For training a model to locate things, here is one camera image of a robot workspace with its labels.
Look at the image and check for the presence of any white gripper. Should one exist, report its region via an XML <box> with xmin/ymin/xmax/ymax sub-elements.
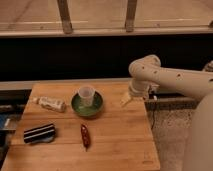
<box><xmin>120</xmin><ymin>80</ymin><xmax>158</xmax><ymax>106</ymax></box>

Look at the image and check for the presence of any red chili pepper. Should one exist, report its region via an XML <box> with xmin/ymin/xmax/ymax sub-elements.
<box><xmin>81</xmin><ymin>124</ymin><xmax>91</xmax><ymax>149</ymax></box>

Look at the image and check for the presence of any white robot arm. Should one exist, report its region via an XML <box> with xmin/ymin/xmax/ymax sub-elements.
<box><xmin>121</xmin><ymin>55</ymin><xmax>213</xmax><ymax>171</ymax></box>

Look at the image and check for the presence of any green bowl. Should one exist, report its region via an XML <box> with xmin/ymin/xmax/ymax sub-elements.
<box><xmin>71</xmin><ymin>92</ymin><xmax>103</xmax><ymax>118</ymax></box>

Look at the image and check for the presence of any clear plastic cup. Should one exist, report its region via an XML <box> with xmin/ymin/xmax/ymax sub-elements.
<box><xmin>78</xmin><ymin>86</ymin><xmax>95</xmax><ymax>107</ymax></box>

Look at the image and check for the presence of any black white striped cloth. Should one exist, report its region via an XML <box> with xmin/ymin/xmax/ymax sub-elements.
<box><xmin>23</xmin><ymin>124</ymin><xmax>56</xmax><ymax>144</ymax></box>

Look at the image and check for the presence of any right metal window post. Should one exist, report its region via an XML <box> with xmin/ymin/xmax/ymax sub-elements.
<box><xmin>125</xmin><ymin>0</ymin><xmax>137</xmax><ymax>32</ymax></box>

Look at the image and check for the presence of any metal window post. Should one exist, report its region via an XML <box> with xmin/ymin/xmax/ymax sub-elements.
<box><xmin>57</xmin><ymin>0</ymin><xmax>73</xmax><ymax>34</ymax></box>
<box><xmin>125</xmin><ymin>0</ymin><xmax>137</xmax><ymax>32</ymax></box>

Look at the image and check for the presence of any left metal window post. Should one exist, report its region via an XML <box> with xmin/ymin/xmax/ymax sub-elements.
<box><xmin>57</xmin><ymin>0</ymin><xmax>73</xmax><ymax>34</ymax></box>

